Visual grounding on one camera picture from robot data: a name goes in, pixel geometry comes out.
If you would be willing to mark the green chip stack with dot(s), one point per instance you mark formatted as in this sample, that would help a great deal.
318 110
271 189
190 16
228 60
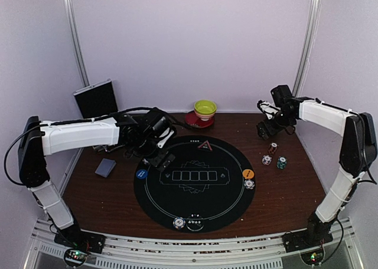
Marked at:
282 162

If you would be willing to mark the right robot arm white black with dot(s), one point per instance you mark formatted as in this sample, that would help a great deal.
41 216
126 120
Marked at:
357 153

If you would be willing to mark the right aluminium corner post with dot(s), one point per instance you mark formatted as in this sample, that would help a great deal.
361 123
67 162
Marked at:
309 41

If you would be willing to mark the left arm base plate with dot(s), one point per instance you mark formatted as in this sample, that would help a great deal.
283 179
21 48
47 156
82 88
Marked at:
85 242

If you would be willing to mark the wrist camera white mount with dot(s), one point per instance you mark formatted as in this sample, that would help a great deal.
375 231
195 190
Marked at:
268 109
167 134

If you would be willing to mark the orange round blind button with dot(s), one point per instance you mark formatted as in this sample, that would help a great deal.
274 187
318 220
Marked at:
248 174

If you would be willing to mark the white blue chip stack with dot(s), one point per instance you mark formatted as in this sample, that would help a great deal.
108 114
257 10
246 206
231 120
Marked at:
266 160

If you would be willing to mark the aluminium corner post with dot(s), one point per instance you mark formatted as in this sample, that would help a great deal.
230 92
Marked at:
68 4
309 41

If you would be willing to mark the blue round blind button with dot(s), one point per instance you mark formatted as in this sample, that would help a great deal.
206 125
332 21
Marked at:
141 173

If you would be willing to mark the aluminium front rail frame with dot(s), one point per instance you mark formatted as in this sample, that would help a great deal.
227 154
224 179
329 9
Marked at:
264 251

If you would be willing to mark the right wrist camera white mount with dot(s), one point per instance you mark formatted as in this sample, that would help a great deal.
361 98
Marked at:
268 109

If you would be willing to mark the green striped bowl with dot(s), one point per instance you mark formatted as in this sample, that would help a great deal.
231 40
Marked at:
205 109

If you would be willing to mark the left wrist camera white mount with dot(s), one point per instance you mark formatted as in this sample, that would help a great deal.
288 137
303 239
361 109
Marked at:
167 134

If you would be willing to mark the left aluminium corner post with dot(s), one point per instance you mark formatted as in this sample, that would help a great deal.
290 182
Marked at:
68 4

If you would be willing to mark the red black triangle dealer marker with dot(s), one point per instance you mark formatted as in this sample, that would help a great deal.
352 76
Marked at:
205 146

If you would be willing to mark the round black poker mat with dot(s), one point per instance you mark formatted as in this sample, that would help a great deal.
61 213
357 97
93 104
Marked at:
205 188

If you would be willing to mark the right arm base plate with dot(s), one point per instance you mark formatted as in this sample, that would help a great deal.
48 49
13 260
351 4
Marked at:
297 241

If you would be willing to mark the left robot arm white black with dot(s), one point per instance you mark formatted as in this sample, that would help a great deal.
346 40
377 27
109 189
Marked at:
41 143

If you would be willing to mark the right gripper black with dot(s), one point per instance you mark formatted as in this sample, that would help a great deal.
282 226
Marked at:
270 128

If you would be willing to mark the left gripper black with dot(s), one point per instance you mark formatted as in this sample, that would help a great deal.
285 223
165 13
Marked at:
157 160

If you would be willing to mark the aluminium poker case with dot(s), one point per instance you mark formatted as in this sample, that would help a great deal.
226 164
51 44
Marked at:
96 100

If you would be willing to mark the red plate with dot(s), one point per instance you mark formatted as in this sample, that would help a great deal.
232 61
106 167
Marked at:
194 121

